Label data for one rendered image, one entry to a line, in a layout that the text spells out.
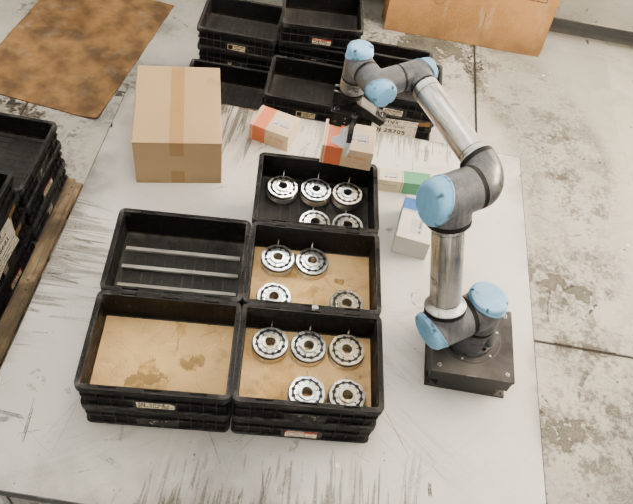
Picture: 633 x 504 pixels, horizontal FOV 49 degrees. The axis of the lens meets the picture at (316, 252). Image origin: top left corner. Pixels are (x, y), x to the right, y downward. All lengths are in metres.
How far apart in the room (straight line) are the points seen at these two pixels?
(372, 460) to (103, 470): 0.74
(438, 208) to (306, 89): 1.89
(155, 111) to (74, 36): 1.92
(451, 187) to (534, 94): 2.83
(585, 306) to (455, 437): 1.53
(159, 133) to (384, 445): 1.26
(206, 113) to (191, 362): 0.94
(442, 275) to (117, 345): 0.92
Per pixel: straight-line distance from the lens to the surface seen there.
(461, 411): 2.19
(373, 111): 2.09
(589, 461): 3.13
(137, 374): 1.99
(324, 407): 1.84
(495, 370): 2.17
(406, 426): 2.12
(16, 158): 3.18
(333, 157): 2.16
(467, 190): 1.71
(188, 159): 2.47
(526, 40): 4.74
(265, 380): 1.97
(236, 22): 3.84
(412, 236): 2.38
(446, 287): 1.86
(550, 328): 3.36
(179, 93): 2.60
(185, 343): 2.02
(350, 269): 2.20
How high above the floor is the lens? 2.59
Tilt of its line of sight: 53 degrees down
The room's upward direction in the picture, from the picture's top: 11 degrees clockwise
